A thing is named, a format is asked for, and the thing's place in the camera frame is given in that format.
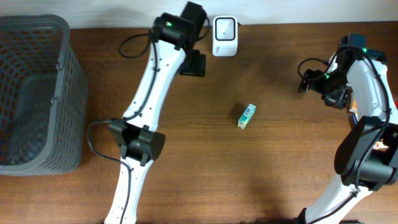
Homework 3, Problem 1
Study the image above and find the orange tissue pack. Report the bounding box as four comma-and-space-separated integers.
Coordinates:
349, 96, 358, 114

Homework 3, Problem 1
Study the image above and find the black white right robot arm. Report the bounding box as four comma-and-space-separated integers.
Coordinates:
294, 34, 397, 223

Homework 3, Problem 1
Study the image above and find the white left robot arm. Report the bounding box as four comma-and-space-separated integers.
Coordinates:
105, 2, 208, 223

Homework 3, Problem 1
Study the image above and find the white barcode scanner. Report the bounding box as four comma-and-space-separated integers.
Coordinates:
212, 16, 238, 57

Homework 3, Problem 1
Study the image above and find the grey plastic mesh basket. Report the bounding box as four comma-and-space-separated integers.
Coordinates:
1, 14, 88, 176

